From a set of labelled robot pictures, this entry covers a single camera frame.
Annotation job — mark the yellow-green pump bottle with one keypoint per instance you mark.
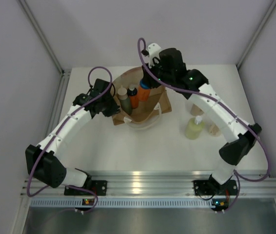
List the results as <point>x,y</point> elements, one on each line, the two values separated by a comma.
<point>194,127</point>

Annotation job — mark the left aluminium frame post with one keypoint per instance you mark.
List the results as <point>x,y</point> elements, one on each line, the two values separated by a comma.
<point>32,19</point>

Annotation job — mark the cream pump bottle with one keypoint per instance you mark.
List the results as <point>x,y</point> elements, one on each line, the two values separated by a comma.
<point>214,130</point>

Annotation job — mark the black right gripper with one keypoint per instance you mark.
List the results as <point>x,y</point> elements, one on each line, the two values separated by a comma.
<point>148,80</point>

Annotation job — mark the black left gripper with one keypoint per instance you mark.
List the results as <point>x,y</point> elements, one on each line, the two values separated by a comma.
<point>114,108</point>

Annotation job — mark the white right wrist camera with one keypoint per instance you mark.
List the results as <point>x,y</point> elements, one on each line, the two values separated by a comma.
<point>153,54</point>

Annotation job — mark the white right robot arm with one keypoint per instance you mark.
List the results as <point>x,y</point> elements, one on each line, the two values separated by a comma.
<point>240,136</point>

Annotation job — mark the right aluminium frame post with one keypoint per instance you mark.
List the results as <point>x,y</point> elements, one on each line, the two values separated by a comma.
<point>256,34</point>

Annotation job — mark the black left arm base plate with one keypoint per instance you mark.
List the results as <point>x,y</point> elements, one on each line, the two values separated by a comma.
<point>98,187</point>

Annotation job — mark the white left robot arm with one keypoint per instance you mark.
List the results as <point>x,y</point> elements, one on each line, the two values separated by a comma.
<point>44,160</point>

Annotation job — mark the orange bottle dark cap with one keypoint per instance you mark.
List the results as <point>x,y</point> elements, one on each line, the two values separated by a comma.
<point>132,93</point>

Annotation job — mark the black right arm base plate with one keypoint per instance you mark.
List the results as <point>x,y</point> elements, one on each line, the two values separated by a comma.
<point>206,187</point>

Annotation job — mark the aluminium frame post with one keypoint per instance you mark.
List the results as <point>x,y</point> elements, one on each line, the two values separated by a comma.
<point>256,34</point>
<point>32,19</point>

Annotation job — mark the aluminium mounting rail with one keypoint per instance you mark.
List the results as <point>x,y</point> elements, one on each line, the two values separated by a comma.
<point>175,184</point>

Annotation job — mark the beige round pump bottle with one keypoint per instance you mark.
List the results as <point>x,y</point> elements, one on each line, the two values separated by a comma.
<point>196,111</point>

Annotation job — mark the olive bottle beige cap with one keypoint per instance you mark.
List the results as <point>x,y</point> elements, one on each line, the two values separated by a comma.
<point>124,100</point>

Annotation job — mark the perforated grey cable duct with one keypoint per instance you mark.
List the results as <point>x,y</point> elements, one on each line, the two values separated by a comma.
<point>125,203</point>

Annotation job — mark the orange bottle blue cap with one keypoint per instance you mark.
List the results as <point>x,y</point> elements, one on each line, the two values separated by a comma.
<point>143,91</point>

